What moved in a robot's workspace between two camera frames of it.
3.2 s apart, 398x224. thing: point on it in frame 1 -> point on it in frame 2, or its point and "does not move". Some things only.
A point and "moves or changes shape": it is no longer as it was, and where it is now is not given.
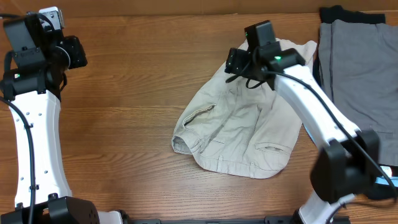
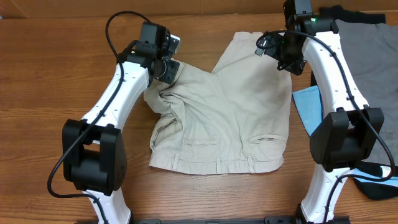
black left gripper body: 76,58 -> 167,70
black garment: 336,13 does not move
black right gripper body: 249,71 -> 291,56
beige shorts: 241,131 moves or changes shape
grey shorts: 357,63 does not move
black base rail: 273,220 does not move
